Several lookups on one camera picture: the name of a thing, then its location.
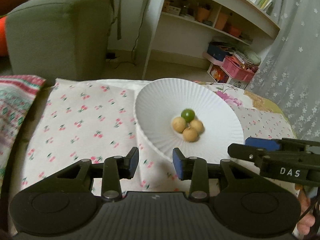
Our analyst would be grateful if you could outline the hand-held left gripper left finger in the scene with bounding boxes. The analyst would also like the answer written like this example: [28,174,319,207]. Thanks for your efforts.
[51,147,140,201]

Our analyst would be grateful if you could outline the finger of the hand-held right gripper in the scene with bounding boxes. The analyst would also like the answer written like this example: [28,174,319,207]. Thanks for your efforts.
[227,143,267,167]
[245,137,320,153]

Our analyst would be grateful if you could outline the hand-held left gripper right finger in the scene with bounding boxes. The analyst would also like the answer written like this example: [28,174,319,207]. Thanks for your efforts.
[172,147,266,201]

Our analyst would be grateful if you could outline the white ribbed plate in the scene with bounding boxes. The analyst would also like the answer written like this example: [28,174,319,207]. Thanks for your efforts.
[134,79,244,163]

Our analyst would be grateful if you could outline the person's right hand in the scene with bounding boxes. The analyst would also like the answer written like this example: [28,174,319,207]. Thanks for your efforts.
[296,188,316,238]

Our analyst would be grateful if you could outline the tan round longan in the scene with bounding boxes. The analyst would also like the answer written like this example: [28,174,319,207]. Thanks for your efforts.
[182,127,200,142]
[171,117,187,133]
[189,119,204,133]

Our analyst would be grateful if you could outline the small green fruit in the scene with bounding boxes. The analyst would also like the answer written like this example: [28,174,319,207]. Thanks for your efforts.
[180,108,196,123]

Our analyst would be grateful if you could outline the pink floral quilt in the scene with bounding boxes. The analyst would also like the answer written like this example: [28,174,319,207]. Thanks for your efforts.
[194,80,288,120]

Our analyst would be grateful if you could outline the cherry print cloth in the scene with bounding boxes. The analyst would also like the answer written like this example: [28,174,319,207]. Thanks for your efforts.
[21,79,300,200]

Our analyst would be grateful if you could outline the pink plastic basket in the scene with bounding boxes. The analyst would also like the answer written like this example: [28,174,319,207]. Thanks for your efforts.
[222,56,258,82]

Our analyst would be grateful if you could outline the white picture box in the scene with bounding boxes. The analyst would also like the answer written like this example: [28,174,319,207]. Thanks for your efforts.
[208,64,230,83]

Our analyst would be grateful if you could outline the white lace curtain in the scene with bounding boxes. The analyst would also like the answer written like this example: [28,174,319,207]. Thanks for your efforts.
[246,0,320,143]

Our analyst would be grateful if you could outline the blue box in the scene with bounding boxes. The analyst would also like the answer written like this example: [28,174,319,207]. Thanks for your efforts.
[207,42,233,60]

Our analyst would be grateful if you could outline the white shelf unit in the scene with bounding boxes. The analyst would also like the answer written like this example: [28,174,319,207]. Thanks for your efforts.
[141,0,280,80]

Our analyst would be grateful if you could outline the striped patterned pillow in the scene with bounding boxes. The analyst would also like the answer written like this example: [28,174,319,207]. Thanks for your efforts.
[0,74,47,195]

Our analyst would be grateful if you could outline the grey-green sofa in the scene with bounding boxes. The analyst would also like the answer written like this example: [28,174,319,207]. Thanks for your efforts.
[5,0,123,87]

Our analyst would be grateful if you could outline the black power cable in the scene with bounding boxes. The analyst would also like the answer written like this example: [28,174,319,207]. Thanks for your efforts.
[107,5,142,67]

